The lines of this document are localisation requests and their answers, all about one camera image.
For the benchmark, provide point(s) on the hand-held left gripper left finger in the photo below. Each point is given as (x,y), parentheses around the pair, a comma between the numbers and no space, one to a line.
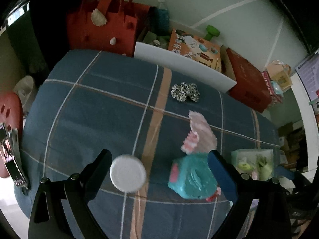
(99,169)

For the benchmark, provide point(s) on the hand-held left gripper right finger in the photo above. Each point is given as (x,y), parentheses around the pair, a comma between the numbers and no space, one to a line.
(221,174)

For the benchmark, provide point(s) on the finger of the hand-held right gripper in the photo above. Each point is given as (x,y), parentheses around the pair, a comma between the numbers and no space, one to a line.
(285,171)

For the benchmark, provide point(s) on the yellow-green cloth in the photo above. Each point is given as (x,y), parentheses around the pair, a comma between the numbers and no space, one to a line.
(264,166)

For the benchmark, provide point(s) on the clear storage box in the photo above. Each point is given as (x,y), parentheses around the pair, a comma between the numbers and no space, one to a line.
(239,154)

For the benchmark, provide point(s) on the teal wet wipes pack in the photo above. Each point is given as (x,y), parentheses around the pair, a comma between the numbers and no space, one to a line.
(192,176)

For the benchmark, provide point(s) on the pink fluffy towel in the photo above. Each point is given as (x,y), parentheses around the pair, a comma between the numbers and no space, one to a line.
(201,134)

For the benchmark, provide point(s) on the white round jar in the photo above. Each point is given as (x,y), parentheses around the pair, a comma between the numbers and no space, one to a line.
(128,173)

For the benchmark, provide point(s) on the brown cardboard box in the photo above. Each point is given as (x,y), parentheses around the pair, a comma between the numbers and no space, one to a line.
(290,142)

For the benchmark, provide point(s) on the blue plaid bed sheet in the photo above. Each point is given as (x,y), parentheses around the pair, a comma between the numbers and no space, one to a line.
(99,109)

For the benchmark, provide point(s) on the white cabinet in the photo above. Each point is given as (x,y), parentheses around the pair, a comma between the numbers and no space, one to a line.
(305,109)

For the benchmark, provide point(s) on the leopard print scrunchie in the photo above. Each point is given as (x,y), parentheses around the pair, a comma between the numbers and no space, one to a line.
(185,92)

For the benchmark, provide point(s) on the beige gift bag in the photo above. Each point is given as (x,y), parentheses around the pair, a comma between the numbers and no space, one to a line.
(280,76)

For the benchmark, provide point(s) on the red cardboard box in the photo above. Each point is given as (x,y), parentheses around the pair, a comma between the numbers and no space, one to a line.
(249,82)

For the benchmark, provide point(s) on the red plastic stool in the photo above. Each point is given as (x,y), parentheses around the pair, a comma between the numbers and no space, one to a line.
(10,109)

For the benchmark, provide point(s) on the white plastic bag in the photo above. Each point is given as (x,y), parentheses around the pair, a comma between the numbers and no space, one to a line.
(25,88)

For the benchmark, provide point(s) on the white storage bin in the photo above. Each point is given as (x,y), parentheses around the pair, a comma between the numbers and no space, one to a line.
(184,64)

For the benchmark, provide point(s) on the orange toy box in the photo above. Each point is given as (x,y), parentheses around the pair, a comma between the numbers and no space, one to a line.
(194,47)

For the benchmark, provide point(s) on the red tote bag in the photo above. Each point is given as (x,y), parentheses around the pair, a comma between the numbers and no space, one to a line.
(104,37)

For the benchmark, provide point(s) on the green dumbbell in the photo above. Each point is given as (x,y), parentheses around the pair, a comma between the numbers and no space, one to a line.
(211,32)

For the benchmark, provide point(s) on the blue liquid bottle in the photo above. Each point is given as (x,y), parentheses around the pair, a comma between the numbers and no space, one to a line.
(163,17)

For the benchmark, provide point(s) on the wall calendar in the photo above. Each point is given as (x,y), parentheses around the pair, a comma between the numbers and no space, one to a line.
(309,77)

